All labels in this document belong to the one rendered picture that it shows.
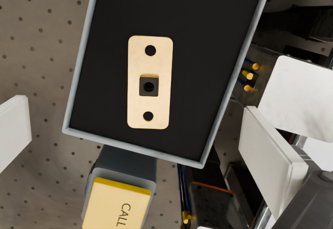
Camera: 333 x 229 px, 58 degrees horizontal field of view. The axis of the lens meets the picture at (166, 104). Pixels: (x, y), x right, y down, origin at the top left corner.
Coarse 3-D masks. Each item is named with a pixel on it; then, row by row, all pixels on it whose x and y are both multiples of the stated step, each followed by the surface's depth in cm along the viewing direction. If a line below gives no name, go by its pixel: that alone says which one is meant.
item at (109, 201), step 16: (96, 192) 30; (112, 192) 30; (128, 192) 30; (144, 192) 31; (96, 208) 31; (112, 208) 31; (128, 208) 31; (144, 208) 31; (96, 224) 31; (112, 224) 31; (128, 224) 32
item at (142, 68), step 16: (128, 48) 26; (144, 48) 26; (160, 48) 26; (128, 64) 26; (144, 64) 26; (160, 64) 26; (128, 80) 27; (144, 80) 26; (160, 80) 27; (128, 96) 27; (144, 96) 27; (160, 96) 27; (128, 112) 27; (144, 112) 28; (160, 112) 28; (160, 128) 28
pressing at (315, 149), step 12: (300, 144) 46; (312, 144) 47; (324, 144) 47; (312, 156) 47; (324, 156) 47; (324, 168) 48; (264, 204) 50; (264, 216) 50; (252, 228) 52; (264, 228) 51
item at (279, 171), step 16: (256, 112) 17; (256, 128) 16; (272, 128) 15; (240, 144) 18; (256, 144) 16; (272, 144) 13; (288, 144) 13; (256, 160) 15; (272, 160) 13; (288, 160) 12; (256, 176) 15; (272, 176) 13; (288, 176) 12; (304, 176) 12; (272, 192) 13; (288, 192) 12; (272, 208) 13
